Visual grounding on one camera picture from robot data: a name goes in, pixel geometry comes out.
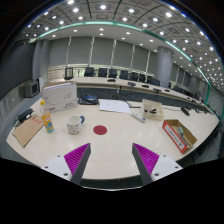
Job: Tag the red-sided cardboard tray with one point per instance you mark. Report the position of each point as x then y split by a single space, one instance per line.
179 134

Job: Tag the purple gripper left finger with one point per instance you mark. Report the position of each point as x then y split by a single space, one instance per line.
77 160

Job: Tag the white cardboard box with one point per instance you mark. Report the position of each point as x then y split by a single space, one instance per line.
60 96

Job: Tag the white paper sheets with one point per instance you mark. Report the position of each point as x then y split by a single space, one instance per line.
114 106

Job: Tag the orange juice plastic bottle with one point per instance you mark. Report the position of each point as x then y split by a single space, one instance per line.
46 117

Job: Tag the white patterned mug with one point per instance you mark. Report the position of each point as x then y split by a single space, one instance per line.
74 124

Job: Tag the red round coaster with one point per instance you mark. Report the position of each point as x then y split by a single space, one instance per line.
100 130

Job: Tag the white remote control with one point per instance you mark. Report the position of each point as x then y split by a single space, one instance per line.
138 117

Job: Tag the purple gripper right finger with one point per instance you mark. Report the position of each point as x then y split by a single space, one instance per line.
146 161

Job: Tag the black office chair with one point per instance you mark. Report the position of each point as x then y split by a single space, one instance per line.
89 72
112 73
124 74
133 76
102 72

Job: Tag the beige open box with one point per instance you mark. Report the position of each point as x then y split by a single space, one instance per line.
152 110

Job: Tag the black device with cable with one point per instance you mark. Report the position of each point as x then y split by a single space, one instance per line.
19 119

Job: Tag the black tablet device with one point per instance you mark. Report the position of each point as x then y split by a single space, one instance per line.
88 100

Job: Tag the brown cardboard sheet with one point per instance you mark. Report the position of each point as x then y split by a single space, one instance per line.
27 130

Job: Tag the grey box monitor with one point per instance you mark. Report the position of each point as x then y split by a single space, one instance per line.
31 89

